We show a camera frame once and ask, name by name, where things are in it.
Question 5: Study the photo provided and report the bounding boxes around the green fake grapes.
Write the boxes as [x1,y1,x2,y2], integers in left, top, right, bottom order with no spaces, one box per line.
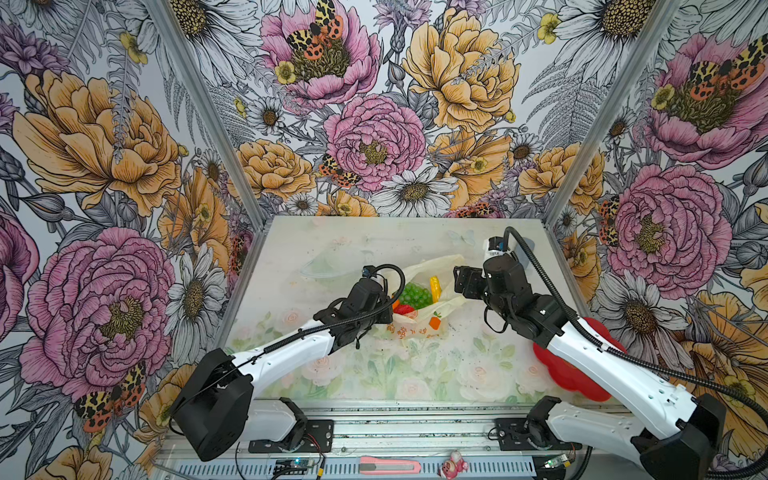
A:
[399,282,433,310]

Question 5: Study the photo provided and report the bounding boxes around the green circuit board left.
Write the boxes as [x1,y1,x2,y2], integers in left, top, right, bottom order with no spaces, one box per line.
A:
[272,458,316,476]

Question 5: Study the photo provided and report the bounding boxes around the yellow fake banana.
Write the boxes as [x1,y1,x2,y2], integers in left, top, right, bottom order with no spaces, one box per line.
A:
[429,276,442,303]

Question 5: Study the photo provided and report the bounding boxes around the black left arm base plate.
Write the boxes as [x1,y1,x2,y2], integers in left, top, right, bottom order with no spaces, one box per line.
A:
[247,419,335,454]

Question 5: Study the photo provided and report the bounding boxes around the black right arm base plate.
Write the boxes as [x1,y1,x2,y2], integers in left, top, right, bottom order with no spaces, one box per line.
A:
[486,417,581,451]

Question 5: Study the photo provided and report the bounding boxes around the green circuit board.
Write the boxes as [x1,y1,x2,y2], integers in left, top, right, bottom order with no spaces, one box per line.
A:
[272,458,316,476]
[542,453,571,469]

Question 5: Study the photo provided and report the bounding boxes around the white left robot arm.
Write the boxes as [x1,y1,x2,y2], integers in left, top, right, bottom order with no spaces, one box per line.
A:
[170,278,404,462]

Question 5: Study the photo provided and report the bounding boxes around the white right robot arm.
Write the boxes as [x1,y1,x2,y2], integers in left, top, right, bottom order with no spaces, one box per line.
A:
[453,237,725,479]

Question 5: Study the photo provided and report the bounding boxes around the black corrugated cable conduit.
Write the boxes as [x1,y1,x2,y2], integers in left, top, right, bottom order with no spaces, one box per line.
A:
[502,226,768,480]

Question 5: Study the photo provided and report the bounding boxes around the red flower-shaped plate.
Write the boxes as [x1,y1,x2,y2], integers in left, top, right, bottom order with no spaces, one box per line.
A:
[532,317,627,402]

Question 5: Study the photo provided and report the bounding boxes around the green circuit board right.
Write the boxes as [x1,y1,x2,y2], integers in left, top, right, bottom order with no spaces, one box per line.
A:
[542,453,571,469]

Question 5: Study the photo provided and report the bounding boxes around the small pink figurine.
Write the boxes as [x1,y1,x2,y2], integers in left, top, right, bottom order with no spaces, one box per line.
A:
[438,450,469,480]

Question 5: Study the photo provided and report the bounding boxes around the red fake cabbage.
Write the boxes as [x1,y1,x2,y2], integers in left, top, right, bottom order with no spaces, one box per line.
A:
[393,304,417,317]

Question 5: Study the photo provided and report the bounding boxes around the yellowish plastic bag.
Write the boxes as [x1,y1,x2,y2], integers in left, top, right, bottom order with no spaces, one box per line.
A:
[386,254,468,340]

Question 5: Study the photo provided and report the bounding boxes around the pink utility knife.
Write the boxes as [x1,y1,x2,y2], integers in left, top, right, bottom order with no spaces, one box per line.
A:
[358,456,422,475]

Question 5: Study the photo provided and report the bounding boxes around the aluminium rail frame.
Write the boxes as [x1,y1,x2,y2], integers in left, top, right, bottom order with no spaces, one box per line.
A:
[149,401,584,479]

